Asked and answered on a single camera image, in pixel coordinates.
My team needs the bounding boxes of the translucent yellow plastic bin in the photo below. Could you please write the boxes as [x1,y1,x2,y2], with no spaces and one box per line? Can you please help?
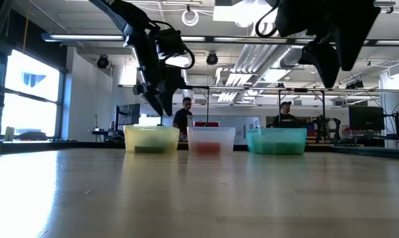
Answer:
[124,124,180,154]

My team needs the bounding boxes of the large bright window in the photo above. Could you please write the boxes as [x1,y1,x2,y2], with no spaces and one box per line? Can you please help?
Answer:
[0,49,62,138]

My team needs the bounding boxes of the black monitor stand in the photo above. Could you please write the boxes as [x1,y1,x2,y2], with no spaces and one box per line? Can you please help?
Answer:
[384,111,399,146]

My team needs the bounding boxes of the long ceiling light strip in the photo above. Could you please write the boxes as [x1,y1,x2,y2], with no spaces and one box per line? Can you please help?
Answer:
[40,32,207,43]
[214,36,399,46]

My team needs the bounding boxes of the black computer monitor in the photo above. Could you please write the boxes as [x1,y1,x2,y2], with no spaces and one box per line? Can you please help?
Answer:
[118,103,141,126]
[348,105,385,132]

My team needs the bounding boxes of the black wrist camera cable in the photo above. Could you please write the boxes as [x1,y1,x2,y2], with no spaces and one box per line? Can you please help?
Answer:
[149,20,196,70]
[254,0,281,38]

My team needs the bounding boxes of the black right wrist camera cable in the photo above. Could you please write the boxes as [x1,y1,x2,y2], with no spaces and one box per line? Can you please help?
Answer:
[254,0,281,38]

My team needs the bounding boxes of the white coiled cable ring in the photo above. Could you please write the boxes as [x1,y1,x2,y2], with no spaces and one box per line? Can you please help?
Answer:
[181,9,200,27]

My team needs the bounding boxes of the black track light cluster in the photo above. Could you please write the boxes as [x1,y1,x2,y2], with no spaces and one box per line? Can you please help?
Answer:
[345,79,365,90]

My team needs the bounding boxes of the translucent clear plastic bin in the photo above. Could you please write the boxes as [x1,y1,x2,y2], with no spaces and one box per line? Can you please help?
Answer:
[186,126,236,155]

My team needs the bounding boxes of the silver ventilation duct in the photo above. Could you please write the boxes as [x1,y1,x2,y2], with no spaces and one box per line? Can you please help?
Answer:
[215,19,303,103]

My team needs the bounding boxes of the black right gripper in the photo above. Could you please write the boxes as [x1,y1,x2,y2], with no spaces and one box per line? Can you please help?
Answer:
[275,0,382,87]

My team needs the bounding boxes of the black left wrist camera cable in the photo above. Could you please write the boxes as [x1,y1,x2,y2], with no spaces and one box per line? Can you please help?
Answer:
[149,20,196,70]

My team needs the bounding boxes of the person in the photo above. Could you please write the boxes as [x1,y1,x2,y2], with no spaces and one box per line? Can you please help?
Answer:
[172,97,194,136]
[272,100,299,129]

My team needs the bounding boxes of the translucent teal plastic bin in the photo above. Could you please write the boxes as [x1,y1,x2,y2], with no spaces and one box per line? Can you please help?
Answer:
[246,128,308,156]

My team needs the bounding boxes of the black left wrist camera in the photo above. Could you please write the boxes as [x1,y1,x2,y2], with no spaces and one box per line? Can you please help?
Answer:
[156,28,187,62]

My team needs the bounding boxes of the black metal frame stand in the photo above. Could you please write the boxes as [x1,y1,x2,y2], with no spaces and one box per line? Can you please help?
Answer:
[277,87,326,128]
[159,85,210,127]

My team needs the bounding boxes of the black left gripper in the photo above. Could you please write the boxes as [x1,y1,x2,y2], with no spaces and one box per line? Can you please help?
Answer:
[123,22,187,117]

